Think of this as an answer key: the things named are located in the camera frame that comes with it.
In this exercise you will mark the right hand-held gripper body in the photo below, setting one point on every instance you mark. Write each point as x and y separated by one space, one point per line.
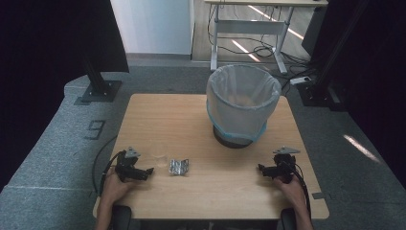
284 164

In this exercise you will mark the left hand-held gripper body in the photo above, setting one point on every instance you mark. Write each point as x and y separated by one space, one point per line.
126 164

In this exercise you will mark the clear plastic cup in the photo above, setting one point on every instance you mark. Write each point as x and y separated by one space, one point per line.
159 158

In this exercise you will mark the silver foil wrapper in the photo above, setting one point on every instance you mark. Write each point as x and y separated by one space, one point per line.
178 166

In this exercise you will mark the black trash bin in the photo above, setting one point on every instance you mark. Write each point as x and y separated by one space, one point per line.
234 141

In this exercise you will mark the trash bin with white liner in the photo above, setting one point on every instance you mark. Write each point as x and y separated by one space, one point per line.
241 108

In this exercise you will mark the person's left hand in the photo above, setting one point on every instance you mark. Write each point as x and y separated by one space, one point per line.
115 188

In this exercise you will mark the person's right hand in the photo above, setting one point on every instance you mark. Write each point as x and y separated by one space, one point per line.
291 191

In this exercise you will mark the black chair armrest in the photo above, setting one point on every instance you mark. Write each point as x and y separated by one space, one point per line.
287 219
121 218

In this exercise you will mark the small grey tape piece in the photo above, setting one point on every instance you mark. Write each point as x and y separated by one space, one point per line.
319 195

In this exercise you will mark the black stand base left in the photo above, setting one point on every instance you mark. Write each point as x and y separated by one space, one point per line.
99 87

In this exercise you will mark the black metal stand with base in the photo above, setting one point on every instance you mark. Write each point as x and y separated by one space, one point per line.
319 86

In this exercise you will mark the white power strip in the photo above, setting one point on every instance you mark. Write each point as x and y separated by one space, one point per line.
300 80

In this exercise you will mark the dark curtain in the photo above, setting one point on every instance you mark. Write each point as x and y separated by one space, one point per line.
41 64
376 80

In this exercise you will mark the white partition panel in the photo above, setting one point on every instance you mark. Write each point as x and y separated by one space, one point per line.
153 25

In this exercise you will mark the white metal table frame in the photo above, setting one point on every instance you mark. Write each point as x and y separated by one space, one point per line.
249 27

